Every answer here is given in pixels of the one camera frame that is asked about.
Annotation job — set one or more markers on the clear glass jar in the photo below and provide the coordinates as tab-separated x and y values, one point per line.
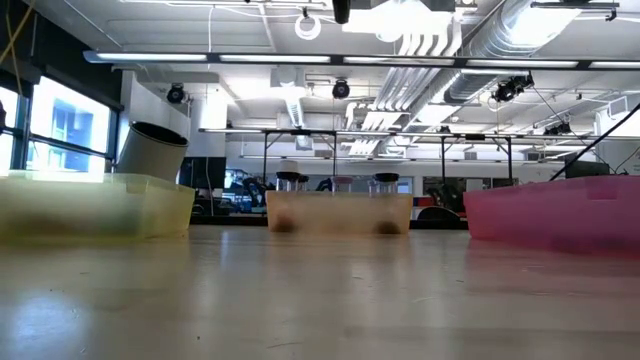
150	155

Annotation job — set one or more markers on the black ceiling spotlight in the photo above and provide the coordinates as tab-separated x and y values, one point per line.
510	89

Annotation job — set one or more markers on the black-capped purple hourglass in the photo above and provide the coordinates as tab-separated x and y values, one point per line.
387	176

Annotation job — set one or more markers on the round black ceiling camera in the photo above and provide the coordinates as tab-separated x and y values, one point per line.
176	93
341	89

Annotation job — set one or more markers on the black monitor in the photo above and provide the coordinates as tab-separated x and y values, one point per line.
202	172
585	169

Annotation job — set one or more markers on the long ceiling light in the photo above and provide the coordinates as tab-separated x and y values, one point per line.
525	64
615	65
150	56
275	58
400	60

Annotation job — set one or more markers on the yellow translucent plastic bin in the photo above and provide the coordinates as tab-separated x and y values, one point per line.
100	210

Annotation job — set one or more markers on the silver ventilation duct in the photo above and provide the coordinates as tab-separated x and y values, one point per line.
500	45

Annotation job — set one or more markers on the black-framed background table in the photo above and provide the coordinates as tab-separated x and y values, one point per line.
300	132

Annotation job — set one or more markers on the black curved bracket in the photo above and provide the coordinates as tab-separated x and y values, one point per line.
437	215

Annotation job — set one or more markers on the orange translucent plastic bin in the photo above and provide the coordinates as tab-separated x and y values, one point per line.
340	212

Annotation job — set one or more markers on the pink translucent plastic bin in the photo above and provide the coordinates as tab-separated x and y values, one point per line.
550	215

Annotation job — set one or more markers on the black-capped red hourglass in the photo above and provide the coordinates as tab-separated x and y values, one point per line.
287	175

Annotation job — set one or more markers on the bright window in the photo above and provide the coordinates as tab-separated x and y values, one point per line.
70	125

